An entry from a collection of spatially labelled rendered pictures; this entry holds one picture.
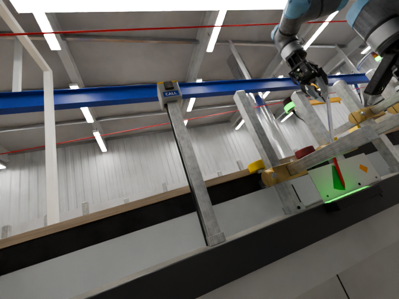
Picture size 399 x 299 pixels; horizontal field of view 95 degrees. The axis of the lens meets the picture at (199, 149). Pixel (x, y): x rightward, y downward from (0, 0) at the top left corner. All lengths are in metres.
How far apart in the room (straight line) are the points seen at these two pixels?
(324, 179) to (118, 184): 7.54
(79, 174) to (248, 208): 7.80
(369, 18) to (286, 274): 0.71
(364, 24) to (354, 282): 0.87
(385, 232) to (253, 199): 0.41
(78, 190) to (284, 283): 7.79
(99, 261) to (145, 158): 7.50
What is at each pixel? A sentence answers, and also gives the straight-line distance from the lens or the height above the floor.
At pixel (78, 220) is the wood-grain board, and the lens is 0.76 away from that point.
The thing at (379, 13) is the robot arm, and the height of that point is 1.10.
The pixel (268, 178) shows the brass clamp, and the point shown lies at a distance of 0.61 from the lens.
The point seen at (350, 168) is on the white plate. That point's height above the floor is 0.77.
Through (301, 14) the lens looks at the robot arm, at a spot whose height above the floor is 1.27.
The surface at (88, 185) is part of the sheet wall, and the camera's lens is 8.09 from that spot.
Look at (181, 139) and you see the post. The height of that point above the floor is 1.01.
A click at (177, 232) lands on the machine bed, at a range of 0.72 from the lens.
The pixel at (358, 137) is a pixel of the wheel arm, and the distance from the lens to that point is 0.48.
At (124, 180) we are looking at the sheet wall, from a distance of 7.90.
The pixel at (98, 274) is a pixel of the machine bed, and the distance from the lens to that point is 0.76.
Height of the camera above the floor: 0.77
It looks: 20 degrees up
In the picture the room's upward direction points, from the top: 19 degrees counter-clockwise
